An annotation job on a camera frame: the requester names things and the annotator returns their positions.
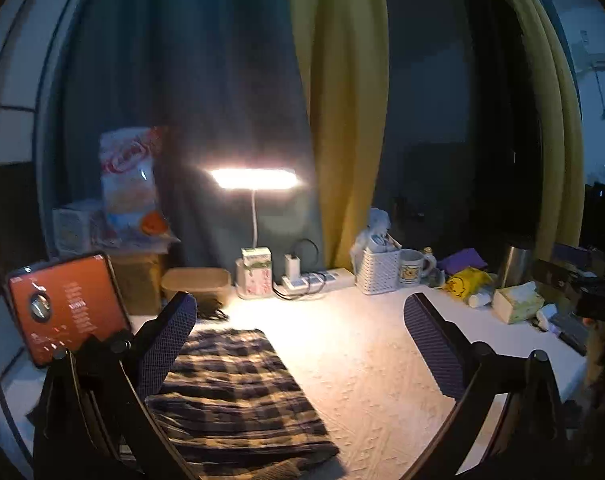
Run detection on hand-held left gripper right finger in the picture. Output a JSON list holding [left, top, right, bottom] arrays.
[[403, 292, 566, 480]]

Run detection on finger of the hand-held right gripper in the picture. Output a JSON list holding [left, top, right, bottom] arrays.
[[532, 258, 579, 289]]

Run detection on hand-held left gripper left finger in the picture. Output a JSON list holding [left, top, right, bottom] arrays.
[[32, 291, 199, 480]]

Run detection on plaid pants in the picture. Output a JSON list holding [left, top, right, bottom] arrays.
[[144, 328, 340, 479]]

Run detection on steel thermos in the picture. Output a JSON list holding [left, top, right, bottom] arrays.
[[496, 242, 536, 291]]

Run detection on small white tissue pack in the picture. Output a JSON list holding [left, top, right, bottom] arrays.
[[535, 303, 559, 331]]

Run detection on yellow tissue box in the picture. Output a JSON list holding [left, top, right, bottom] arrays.
[[491, 280, 546, 325]]

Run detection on brown food container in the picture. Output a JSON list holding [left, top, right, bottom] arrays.
[[160, 267, 232, 307]]

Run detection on yellow snack bag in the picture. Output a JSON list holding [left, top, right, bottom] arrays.
[[442, 266, 496, 302]]

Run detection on cardboard box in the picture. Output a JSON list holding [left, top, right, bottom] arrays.
[[104, 239, 181, 316]]

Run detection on white cartoon mug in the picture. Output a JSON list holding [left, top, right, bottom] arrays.
[[398, 248, 438, 286]]

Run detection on purple pouch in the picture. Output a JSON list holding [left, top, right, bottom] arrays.
[[438, 248, 490, 277]]

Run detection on white perforated basket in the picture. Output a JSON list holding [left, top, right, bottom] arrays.
[[355, 247, 403, 295]]

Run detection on tablet with red screen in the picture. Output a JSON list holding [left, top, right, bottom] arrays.
[[4, 252, 134, 369]]

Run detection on white green milk carton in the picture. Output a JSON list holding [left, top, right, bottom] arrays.
[[240, 247, 274, 297]]

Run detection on blue white packets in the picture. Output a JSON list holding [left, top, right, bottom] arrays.
[[365, 232, 399, 254]]

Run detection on white blue power strip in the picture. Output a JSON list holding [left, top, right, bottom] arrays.
[[273, 268, 358, 297]]

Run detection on white plastic bag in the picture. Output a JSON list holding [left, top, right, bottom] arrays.
[[367, 207, 395, 241]]

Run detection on yellow curtain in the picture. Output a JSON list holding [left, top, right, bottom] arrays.
[[487, 0, 584, 249], [277, 0, 390, 272]]

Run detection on small white box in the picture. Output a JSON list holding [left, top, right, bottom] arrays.
[[52, 202, 106, 256]]

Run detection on red white snack bag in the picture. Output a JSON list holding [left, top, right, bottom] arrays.
[[99, 127, 170, 239]]

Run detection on white desk lamp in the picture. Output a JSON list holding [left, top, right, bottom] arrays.
[[209, 167, 300, 301]]

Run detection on dark window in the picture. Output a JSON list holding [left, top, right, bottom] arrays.
[[382, 0, 544, 262]]

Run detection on grey-blue curtain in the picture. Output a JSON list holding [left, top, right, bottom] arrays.
[[56, 0, 326, 272]]

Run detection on black cable bundle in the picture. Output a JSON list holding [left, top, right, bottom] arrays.
[[197, 299, 231, 322]]

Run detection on white charger with cable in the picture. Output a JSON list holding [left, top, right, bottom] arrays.
[[274, 238, 329, 301]]

